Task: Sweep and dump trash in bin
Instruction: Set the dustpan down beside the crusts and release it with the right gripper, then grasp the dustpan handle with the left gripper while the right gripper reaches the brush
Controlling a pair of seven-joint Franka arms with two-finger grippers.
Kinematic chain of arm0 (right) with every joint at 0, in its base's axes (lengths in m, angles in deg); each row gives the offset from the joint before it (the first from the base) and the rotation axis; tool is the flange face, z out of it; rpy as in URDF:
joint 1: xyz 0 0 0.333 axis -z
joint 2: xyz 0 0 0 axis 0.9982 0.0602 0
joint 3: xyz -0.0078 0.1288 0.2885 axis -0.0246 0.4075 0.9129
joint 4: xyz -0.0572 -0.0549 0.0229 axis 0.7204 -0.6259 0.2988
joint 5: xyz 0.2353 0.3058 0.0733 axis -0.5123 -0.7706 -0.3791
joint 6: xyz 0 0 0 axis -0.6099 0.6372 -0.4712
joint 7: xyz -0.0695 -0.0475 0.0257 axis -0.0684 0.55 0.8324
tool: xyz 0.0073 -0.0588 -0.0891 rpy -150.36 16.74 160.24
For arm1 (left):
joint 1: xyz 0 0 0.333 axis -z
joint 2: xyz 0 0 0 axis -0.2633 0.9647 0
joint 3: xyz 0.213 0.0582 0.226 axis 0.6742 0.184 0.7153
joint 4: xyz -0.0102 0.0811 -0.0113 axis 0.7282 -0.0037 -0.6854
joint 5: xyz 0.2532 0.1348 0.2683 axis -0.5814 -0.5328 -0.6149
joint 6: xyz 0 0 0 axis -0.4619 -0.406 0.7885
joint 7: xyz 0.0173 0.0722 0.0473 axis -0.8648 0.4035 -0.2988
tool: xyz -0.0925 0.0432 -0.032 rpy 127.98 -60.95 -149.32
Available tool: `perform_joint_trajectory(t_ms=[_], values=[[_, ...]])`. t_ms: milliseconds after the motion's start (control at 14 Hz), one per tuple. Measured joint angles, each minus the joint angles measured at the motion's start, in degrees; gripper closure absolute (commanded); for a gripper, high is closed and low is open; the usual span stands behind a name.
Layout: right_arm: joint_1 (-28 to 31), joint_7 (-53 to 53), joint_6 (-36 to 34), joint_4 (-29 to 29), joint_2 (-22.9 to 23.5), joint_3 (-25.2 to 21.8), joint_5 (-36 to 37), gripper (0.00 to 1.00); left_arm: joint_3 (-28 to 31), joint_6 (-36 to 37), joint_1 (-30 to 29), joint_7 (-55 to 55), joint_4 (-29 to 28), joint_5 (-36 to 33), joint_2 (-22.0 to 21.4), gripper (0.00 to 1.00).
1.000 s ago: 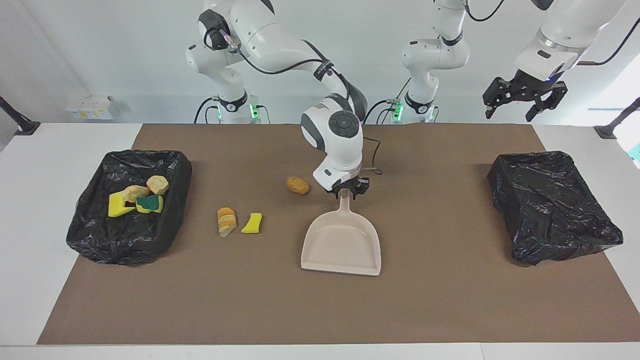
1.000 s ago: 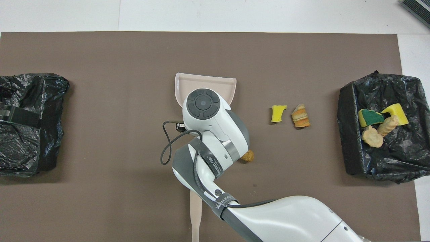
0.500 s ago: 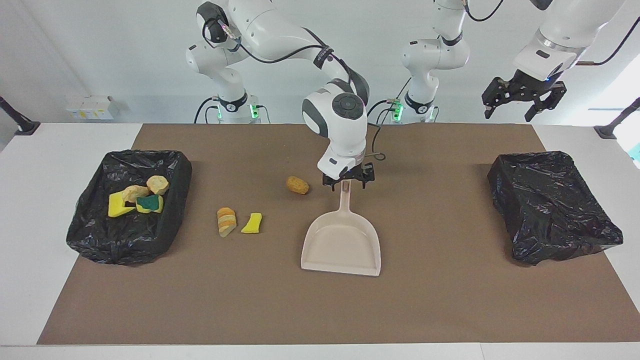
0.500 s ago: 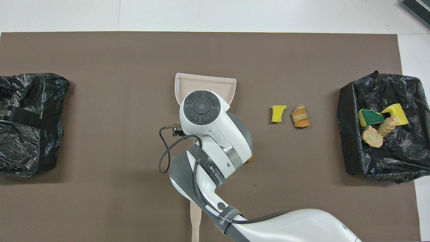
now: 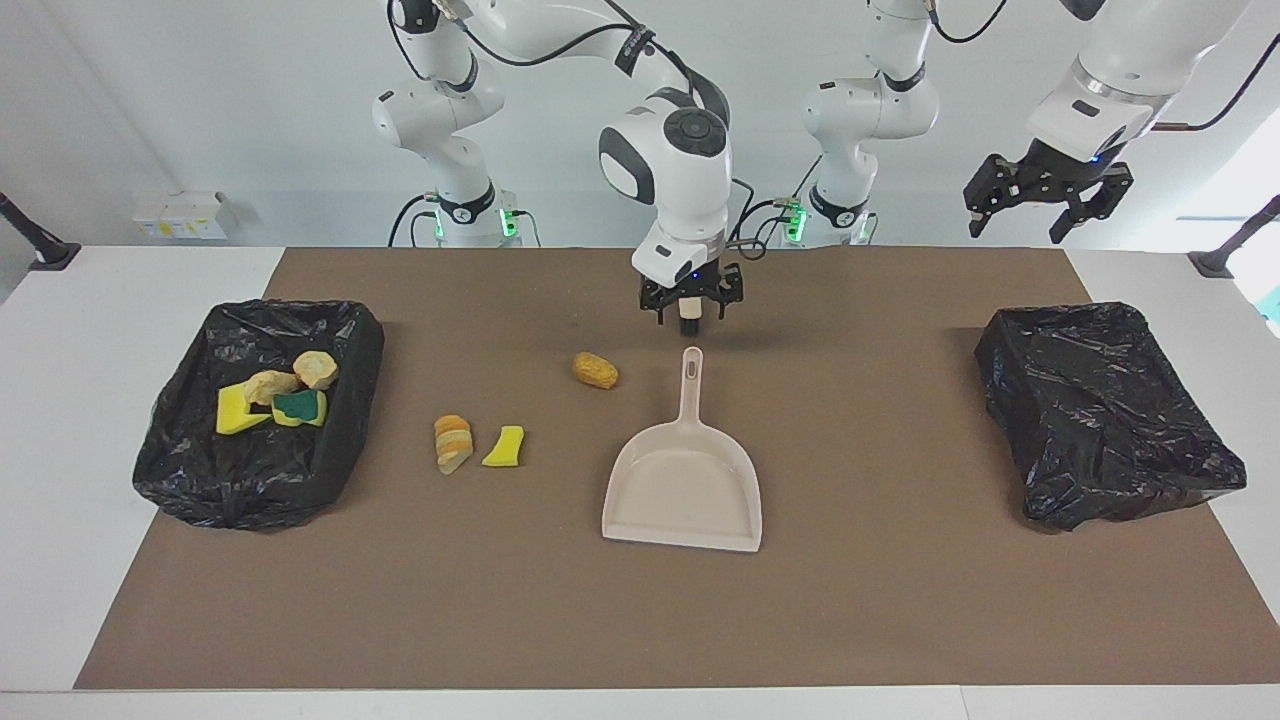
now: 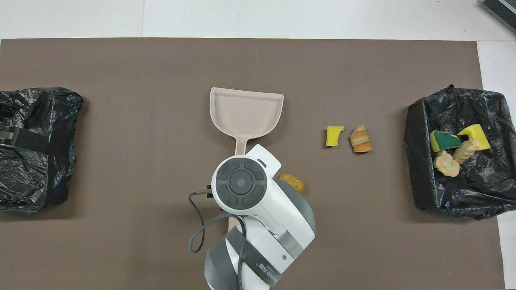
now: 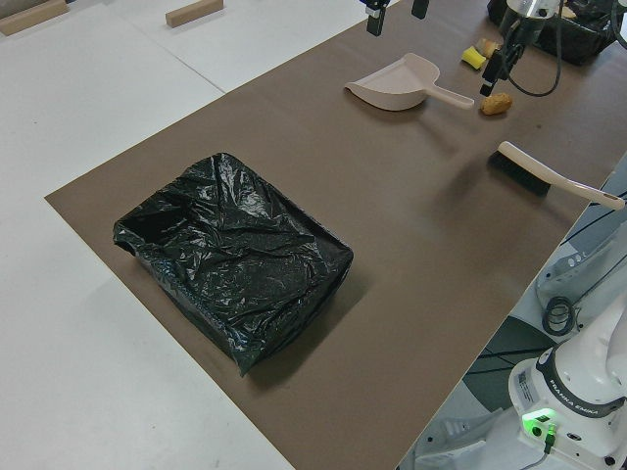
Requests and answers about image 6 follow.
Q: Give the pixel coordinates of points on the grey ribbed device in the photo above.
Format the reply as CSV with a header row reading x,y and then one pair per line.
x,y
504,10

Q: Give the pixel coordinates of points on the beige plastic dustpan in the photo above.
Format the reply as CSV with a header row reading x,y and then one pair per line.
x,y
246,112

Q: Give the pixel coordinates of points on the notched green yellow sponge piece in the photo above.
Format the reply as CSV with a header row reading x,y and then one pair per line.
x,y
477,135

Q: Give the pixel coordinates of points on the orange striped sponge piece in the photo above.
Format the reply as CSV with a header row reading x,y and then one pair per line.
x,y
360,139

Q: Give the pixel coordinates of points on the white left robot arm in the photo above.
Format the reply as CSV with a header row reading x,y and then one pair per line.
x,y
32,140

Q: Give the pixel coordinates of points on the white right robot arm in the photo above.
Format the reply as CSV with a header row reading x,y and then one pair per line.
x,y
262,209

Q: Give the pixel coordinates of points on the brown table mat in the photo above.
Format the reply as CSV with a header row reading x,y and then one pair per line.
x,y
258,60

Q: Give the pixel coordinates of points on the bin with black trash bag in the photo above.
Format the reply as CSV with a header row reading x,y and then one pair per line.
x,y
32,181
419,161

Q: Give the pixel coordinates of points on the plain yellow sponge piece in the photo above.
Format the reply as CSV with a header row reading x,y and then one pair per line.
x,y
332,137

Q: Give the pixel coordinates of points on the beige brush with black bristles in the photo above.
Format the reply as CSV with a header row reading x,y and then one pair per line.
x,y
233,222

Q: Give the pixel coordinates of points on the beige foam lump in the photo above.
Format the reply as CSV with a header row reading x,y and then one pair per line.
x,y
446,164
465,152

